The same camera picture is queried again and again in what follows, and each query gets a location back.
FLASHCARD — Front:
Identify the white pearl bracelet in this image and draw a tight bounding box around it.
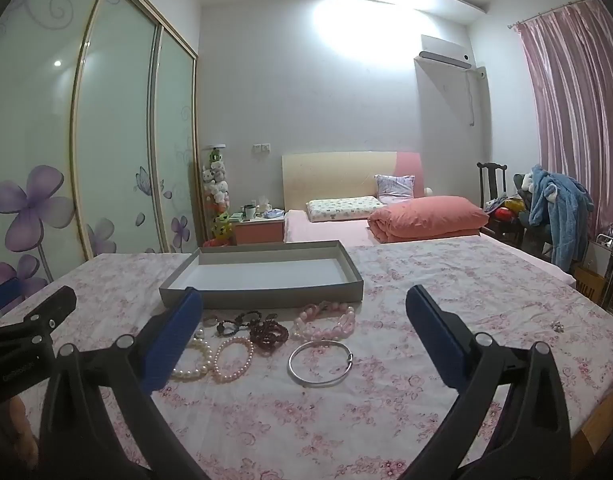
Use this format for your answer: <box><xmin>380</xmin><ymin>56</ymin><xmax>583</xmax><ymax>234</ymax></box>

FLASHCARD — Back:
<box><xmin>170</xmin><ymin>337</ymin><xmax>213</xmax><ymax>380</ymax></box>

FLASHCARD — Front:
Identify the large pink bead bracelet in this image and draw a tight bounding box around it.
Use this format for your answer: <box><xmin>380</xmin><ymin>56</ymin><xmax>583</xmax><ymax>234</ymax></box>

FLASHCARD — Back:
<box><xmin>292</xmin><ymin>301</ymin><xmax>357</xmax><ymax>343</ymax></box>

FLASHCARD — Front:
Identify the orange nightstand with items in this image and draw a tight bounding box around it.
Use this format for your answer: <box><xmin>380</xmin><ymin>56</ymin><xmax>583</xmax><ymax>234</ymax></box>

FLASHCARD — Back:
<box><xmin>234</xmin><ymin>210</ymin><xmax>287</xmax><ymax>246</ymax></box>

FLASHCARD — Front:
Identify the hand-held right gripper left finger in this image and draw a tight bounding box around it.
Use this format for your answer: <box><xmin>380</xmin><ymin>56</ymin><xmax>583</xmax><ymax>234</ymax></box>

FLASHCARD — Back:
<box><xmin>39</xmin><ymin>286</ymin><xmax>208</xmax><ymax>480</ymax></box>

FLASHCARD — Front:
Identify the sliding door flower wardrobe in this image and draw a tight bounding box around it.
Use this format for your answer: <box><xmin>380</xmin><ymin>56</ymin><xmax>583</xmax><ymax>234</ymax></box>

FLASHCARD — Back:
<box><xmin>0</xmin><ymin>0</ymin><xmax>202</xmax><ymax>306</ymax></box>

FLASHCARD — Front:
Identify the blue fleece robe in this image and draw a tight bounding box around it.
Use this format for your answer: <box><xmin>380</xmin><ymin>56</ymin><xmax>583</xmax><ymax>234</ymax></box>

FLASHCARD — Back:
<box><xmin>529</xmin><ymin>164</ymin><xmax>596</xmax><ymax>273</ymax></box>

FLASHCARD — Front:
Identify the bed with pink sheet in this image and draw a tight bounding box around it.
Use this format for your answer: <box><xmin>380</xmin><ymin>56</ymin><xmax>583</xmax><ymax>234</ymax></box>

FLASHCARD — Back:
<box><xmin>284</xmin><ymin>209</ymin><xmax>577</xmax><ymax>286</ymax></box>

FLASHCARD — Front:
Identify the pink floral tablecloth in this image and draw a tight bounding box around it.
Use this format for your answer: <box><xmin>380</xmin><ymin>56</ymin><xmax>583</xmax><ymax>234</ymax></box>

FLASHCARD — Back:
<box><xmin>0</xmin><ymin>237</ymin><xmax>613</xmax><ymax>480</ymax></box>

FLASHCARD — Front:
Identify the curtain rod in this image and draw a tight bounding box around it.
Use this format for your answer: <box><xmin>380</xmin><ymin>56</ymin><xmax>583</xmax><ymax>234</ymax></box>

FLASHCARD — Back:
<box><xmin>506</xmin><ymin>0</ymin><xmax>602</xmax><ymax>31</ymax></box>

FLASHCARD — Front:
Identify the dark wooden chair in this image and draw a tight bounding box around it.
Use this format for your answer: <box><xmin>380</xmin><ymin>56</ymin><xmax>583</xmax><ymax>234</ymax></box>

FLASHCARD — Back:
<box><xmin>476</xmin><ymin>161</ymin><xmax>524</xmax><ymax>246</ymax></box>

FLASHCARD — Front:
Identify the pink curtain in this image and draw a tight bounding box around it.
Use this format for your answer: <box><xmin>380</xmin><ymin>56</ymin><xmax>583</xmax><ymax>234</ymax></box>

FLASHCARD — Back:
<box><xmin>516</xmin><ymin>0</ymin><xmax>613</xmax><ymax>261</ymax></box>

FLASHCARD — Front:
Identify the dark red bead bracelet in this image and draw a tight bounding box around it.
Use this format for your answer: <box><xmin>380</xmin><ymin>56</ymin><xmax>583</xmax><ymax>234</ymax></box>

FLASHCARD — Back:
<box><xmin>249</xmin><ymin>321</ymin><xmax>290</xmax><ymax>357</ymax></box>

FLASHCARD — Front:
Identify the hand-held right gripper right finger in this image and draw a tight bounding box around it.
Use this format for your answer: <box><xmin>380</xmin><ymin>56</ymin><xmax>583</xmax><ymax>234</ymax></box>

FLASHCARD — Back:
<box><xmin>405</xmin><ymin>285</ymin><xmax>572</xmax><ymax>480</ymax></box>

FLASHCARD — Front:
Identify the grey cardboard tray box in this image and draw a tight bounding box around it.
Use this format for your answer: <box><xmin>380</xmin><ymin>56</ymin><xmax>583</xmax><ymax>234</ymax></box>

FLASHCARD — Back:
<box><xmin>159</xmin><ymin>240</ymin><xmax>365</xmax><ymax>311</ymax></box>

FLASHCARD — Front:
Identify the white patterned pillow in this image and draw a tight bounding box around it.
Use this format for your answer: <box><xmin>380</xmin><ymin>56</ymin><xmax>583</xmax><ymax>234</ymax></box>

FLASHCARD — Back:
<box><xmin>306</xmin><ymin>196</ymin><xmax>387</xmax><ymax>223</ymax></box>

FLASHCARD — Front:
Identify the black bead bracelet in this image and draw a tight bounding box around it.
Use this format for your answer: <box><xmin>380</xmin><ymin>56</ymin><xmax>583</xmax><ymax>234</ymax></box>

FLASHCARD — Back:
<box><xmin>216</xmin><ymin>310</ymin><xmax>262</xmax><ymax>338</ymax></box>

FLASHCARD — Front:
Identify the beige and pink headboard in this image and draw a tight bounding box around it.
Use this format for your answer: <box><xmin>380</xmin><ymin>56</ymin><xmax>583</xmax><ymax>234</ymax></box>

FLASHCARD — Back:
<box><xmin>282</xmin><ymin>151</ymin><xmax>424</xmax><ymax>211</ymax></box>

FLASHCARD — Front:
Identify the silver bangle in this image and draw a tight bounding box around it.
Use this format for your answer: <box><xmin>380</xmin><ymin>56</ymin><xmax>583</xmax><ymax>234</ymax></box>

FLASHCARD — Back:
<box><xmin>288</xmin><ymin>340</ymin><xmax>355</xmax><ymax>388</ymax></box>

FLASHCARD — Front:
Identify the purple floral pillow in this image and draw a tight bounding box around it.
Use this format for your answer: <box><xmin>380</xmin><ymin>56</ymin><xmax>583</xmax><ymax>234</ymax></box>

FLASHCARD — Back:
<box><xmin>375</xmin><ymin>175</ymin><xmax>416</xmax><ymax>206</ymax></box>

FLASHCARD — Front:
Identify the person's left hand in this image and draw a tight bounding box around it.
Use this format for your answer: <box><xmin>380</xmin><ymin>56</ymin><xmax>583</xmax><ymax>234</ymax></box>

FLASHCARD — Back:
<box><xmin>0</xmin><ymin>395</ymin><xmax>40</xmax><ymax>468</ymax></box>

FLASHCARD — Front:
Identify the red yellow cloth pile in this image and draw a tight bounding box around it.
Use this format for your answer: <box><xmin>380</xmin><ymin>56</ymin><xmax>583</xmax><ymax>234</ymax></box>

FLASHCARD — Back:
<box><xmin>486</xmin><ymin>197</ymin><xmax>527</xmax><ymax>223</ymax></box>

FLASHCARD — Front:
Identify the white air conditioner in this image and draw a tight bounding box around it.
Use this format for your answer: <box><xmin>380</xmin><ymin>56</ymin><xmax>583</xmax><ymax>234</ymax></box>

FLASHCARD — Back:
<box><xmin>419</xmin><ymin>35</ymin><xmax>473</xmax><ymax>68</ymax></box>

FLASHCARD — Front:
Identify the hanging plush toy column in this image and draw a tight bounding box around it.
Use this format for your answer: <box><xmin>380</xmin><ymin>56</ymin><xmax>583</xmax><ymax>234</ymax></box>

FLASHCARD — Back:
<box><xmin>201</xmin><ymin>146</ymin><xmax>234</xmax><ymax>247</ymax></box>

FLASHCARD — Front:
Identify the folded pink quilt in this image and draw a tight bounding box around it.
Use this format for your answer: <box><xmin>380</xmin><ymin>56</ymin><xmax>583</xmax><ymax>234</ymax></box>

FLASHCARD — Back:
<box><xmin>367</xmin><ymin>196</ymin><xmax>489</xmax><ymax>245</ymax></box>

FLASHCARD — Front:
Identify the brown cardboard box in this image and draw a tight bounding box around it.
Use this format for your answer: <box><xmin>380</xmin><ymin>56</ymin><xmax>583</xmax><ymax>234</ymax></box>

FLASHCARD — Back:
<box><xmin>573</xmin><ymin>265</ymin><xmax>609</xmax><ymax>303</ymax></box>

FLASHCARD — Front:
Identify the pink pearl bracelet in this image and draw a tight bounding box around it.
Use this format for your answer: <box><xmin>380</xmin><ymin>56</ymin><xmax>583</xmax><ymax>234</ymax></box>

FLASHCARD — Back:
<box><xmin>214</xmin><ymin>336</ymin><xmax>254</xmax><ymax>381</ymax></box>

